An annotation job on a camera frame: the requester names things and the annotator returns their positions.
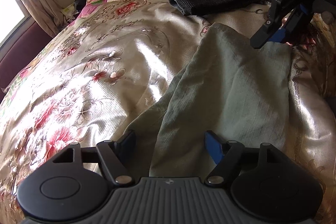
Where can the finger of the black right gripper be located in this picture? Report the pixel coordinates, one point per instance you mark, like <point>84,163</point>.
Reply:
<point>272,24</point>
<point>294,28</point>

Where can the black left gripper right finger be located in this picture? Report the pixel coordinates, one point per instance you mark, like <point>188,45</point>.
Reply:
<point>226,156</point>

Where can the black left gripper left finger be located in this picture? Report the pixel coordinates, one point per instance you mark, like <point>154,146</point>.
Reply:
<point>113,155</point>

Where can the olive green pants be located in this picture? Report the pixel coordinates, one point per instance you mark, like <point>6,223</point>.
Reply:
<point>228,87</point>

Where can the floral satin bedspread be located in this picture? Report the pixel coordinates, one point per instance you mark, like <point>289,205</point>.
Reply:
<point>119,57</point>

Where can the maroon sofa bench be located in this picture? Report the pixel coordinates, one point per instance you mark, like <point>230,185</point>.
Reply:
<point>24,50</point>

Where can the bright window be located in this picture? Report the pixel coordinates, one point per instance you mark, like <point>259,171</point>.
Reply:
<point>15,19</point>

